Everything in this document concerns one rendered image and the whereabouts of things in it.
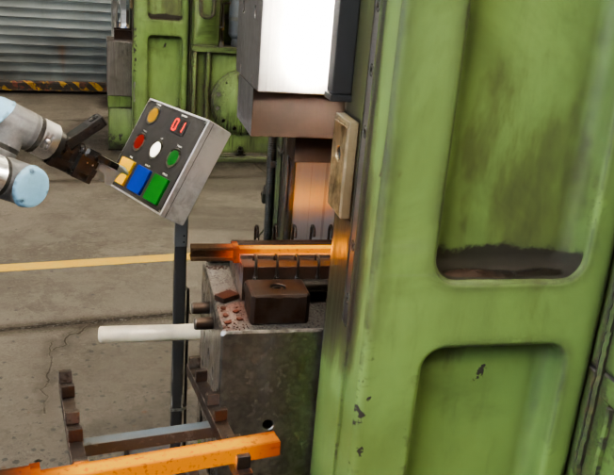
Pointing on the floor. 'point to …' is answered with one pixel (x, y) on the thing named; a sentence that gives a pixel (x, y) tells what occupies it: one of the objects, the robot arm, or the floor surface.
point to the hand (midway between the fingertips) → (124, 169)
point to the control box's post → (178, 321)
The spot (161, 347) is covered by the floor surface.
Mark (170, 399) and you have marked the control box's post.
